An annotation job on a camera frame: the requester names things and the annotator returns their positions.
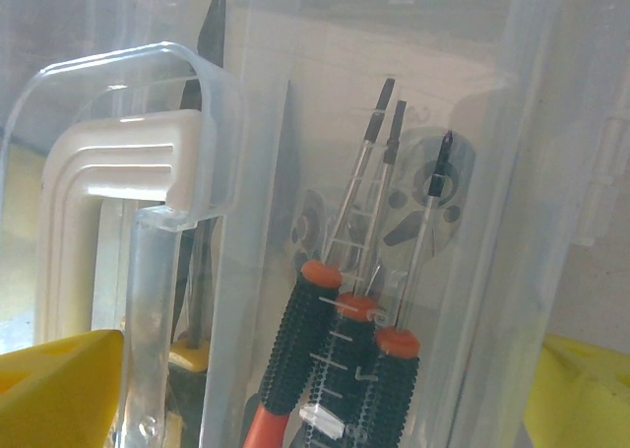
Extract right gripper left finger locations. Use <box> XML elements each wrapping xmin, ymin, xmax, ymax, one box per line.
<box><xmin>0</xmin><ymin>328</ymin><xmax>125</xmax><ymax>448</ymax></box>

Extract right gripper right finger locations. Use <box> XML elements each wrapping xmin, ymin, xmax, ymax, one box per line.
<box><xmin>523</xmin><ymin>333</ymin><xmax>630</xmax><ymax>448</ymax></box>

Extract orange black handled screwdriver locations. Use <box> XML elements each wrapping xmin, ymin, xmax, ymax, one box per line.
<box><xmin>353</xmin><ymin>130</ymin><xmax>457</xmax><ymax>448</ymax></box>
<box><xmin>240</xmin><ymin>77</ymin><xmax>398</xmax><ymax>448</ymax></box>
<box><xmin>294</xmin><ymin>99</ymin><xmax>408</xmax><ymax>448</ymax></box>

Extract clear plastic tool box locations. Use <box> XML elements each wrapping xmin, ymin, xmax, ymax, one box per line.
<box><xmin>0</xmin><ymin>0</ymin><xmax>622</xmax><ymax>448</ymax></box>

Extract long needle nose pliers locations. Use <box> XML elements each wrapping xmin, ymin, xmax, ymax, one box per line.
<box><xmin>166</xmin><ymin>0</ymin><xmax>228</xmax><ymax>370</ymax></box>

